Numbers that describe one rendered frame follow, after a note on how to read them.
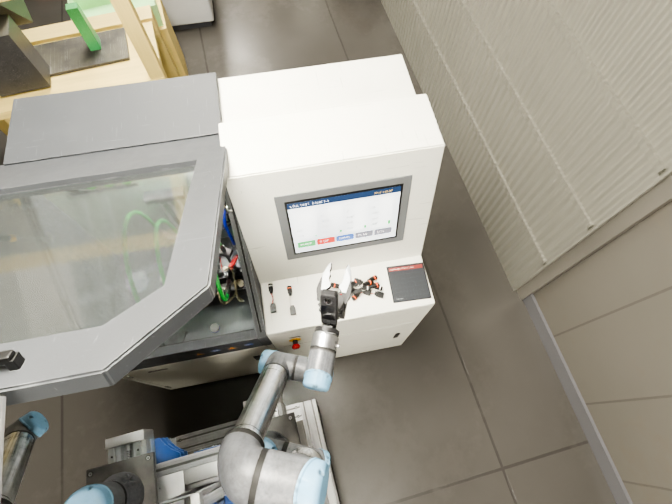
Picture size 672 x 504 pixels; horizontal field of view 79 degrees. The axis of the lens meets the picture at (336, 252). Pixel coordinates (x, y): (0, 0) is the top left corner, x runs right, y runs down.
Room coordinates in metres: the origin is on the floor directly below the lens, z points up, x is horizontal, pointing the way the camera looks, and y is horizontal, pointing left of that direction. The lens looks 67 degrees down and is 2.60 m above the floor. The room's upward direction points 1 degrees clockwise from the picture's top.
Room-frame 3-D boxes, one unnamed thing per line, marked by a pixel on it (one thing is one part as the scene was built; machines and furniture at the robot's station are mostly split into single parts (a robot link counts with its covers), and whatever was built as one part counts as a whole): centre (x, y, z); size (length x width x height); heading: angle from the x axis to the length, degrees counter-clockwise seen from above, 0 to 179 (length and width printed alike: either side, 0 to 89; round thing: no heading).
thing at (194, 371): (0.27, 0.62, 0.44); 0.65 x 0.02 x 0.68; 102
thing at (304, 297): (0.52, -0.05, 0.96); 0.70 x 0.22 x 0.03; 102
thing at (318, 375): (0.15, 0.04, 1.43); 0.11 x 0.08 x 0.09; 170
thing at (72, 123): (1.04, 0.42, 0.75); 1.40 x 0.28 x 1.50; 102
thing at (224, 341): (0.28, 0.62, 0.87); 0.62 x 0.04 x 0.16; 102
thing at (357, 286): (0.52, -0.08, 1.01); 0.23 x 0.11 x 0.06; 102
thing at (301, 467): (-0.11, 0.08, 1.41); 0.15 x 0.12 x 0.55; 80
